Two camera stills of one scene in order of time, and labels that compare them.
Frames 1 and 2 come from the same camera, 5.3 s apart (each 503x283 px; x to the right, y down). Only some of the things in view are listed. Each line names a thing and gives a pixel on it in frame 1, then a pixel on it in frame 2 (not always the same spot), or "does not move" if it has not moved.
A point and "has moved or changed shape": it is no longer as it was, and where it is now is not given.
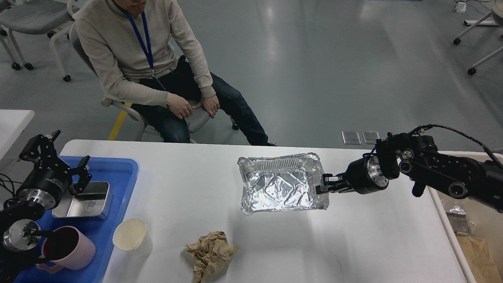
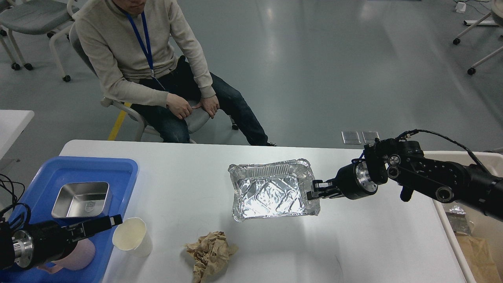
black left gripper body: [46, 184] -> [40, 243]
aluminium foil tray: [281, 183] has moved or changed shape
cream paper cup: [132, 234] does not move
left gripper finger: [41, 148] -> [92, 226]
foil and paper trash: [476, 250] does not move
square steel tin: [95, 203] does not move
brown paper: [211, 254] does not move
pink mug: [67, 247] does not move
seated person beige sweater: [143, 54] does not move
